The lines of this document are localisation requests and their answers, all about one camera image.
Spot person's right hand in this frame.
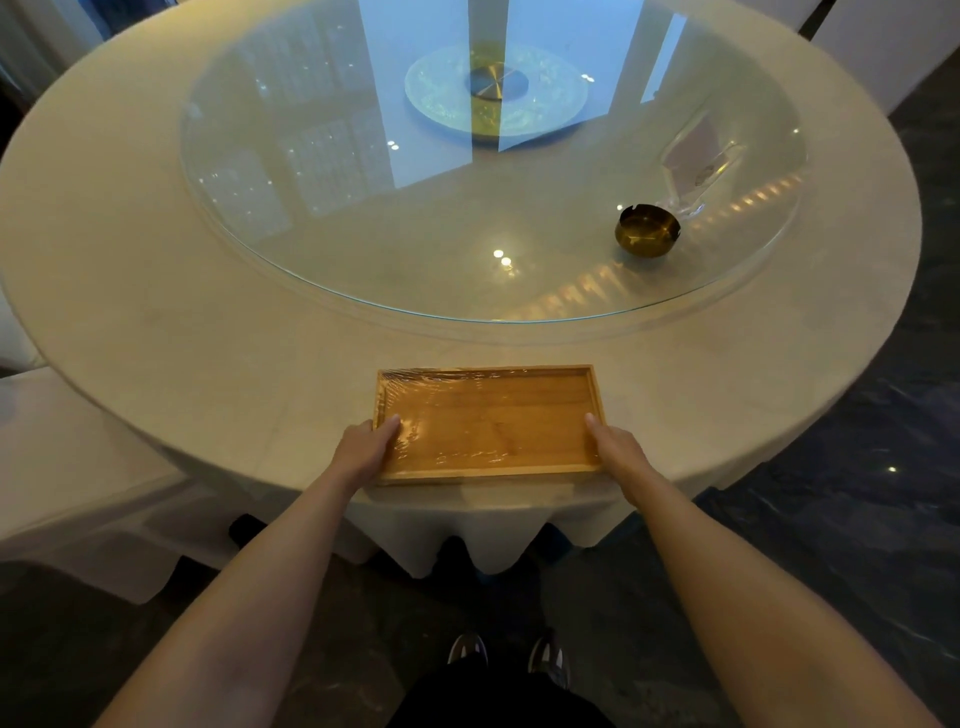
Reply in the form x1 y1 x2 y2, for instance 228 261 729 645
584 412 655 505

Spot person's left hand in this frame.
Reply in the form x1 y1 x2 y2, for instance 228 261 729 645
326 414 403 493

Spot person's left forearm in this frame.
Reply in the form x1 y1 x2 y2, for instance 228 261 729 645
93 468 373 728

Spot person's right forearm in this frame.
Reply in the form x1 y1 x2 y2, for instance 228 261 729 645
622 479 943 728

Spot person's right shoe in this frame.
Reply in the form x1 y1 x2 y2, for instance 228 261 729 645
527 635 571 688

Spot person's shoe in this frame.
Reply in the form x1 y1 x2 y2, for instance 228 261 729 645
447 633 489 667
527 635 571 688

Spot person's left shoe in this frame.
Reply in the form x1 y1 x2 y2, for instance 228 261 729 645
447 633 489 667

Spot person's black trousers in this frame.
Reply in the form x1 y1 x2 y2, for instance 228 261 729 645
389 659 616 728

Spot brass ashtray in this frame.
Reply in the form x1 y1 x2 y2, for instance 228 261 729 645
614 203 682 259

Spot round glass turntable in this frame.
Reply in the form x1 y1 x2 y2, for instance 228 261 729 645
179 0 810 325

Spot round white-clothed table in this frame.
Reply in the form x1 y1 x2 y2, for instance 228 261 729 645
0 0 924 579

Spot white-covered chair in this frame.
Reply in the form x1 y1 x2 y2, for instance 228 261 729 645
813 0 960 114
0 367 241 605
0 292 46 376

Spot clear acrylic sign holder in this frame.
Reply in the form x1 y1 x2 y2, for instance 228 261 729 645
659 112 748 219

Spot pale patterned turntable centre disc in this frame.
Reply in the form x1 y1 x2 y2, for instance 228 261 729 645
404 42 592 142

